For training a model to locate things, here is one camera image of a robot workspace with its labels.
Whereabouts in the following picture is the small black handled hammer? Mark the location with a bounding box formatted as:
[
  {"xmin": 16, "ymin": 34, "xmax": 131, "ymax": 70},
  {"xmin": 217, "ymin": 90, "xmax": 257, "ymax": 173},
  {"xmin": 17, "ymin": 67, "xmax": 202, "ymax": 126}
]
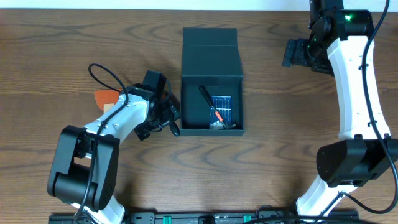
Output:
[{"xmin": 199, "ymin": 86, "xmax": 236, "ymax": 130}]

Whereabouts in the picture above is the orange scraper wooden handle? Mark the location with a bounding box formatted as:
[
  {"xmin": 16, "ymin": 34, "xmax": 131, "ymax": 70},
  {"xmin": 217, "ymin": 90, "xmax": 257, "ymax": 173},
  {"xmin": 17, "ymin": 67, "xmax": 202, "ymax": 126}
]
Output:
[{"xmin": 94, "ymin": 90, "xmax": 119, "ymax": 113}]

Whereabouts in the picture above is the clear precision screwdriver case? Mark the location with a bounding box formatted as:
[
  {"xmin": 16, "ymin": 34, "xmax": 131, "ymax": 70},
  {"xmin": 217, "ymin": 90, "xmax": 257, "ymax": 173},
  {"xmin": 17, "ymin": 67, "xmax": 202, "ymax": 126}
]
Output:
[{"xmin": 209, "ymin": 96, "xmax": 232, "ymax": 129}]

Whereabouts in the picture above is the yellow black screwdriver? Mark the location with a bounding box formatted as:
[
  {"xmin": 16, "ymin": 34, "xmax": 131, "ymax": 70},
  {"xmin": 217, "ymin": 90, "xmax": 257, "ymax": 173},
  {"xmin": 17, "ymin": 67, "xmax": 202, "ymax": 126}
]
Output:
[{"xmin": 169, "ymin": 121, "xmax": 180, "ymax": 137}]

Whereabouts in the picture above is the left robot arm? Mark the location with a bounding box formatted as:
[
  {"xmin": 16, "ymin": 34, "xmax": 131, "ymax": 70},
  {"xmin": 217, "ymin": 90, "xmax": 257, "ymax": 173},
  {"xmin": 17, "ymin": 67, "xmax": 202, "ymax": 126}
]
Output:
[{"xmin": 47, "ymin": 70, "xmax": 180, "ymax": 223}]

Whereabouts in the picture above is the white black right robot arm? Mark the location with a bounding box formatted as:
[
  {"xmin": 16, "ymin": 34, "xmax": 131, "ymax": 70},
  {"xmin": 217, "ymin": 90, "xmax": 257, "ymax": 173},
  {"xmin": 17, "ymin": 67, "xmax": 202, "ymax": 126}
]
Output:
[{"xmin": 282, "ymin": 0, "xmax": 397, "ymax": 223}]

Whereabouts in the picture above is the dark green open box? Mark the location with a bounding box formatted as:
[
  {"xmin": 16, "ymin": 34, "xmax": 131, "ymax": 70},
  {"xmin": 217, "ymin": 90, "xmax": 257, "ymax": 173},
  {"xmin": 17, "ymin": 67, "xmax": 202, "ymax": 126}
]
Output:
[{"xmin": 180, "ymin": 27, "xmax": 244, "ymax": 136}]

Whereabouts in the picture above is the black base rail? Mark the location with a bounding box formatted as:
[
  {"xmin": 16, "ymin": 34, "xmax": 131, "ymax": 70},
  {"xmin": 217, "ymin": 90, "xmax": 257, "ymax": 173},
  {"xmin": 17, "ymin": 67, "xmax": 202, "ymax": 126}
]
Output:
[{"xmin": 48, "ymin": 210, "xmax": 359, "ymax": 224}]

